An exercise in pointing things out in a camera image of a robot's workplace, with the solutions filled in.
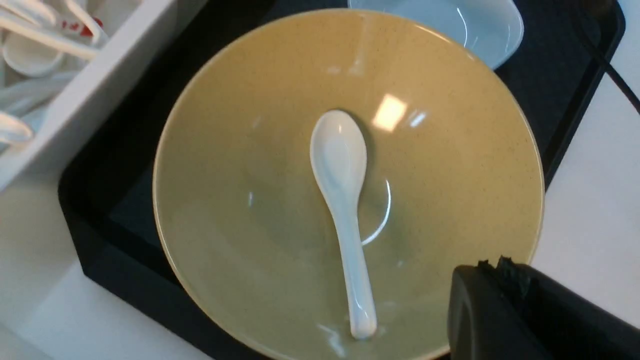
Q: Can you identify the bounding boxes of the white spoon bin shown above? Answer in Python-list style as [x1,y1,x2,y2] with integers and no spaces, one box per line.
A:
[1,0,206,189]

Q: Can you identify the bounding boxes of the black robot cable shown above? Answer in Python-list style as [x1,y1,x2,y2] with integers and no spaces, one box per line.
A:
[570,0,640,115]

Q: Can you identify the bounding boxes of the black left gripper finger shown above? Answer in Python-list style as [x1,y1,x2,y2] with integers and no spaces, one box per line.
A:
[447,257,640,360]

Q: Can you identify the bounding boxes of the white ceramic soup spoon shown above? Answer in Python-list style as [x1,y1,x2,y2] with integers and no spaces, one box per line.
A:
[309,109,378,340]

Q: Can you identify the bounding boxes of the yellow noodle bowl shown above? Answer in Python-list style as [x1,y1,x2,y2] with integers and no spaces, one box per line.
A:
[152,8,545,360]

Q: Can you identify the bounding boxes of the black serving tray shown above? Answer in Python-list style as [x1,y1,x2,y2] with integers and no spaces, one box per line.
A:
[58,0,627,360]

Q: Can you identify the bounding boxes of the white square side dish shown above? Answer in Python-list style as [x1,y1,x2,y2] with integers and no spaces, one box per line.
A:
[347,0,525,69]

